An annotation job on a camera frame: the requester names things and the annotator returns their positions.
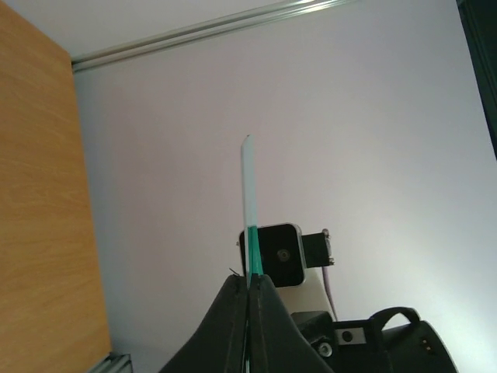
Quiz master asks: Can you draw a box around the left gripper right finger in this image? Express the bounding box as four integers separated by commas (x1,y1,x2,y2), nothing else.
248,274,332,373

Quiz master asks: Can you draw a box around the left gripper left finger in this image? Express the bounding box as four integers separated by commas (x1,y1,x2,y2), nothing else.
161,274,249,373

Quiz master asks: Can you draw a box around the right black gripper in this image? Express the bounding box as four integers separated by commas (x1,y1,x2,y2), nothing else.
291,307,457,373

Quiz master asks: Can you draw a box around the teal VIP card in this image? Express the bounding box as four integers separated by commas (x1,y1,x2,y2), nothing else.
241,135,263,284

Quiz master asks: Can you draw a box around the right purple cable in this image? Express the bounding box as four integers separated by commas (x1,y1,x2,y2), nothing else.
321,266,339,322

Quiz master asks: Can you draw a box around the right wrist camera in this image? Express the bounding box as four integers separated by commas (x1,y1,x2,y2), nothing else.
236,222,335,312

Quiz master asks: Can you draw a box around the aluminium front rail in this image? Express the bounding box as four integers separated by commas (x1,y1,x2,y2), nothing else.
88,353,134,373

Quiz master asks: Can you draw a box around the right aluminium frame post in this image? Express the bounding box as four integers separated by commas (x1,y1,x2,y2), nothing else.
71,0,347,73

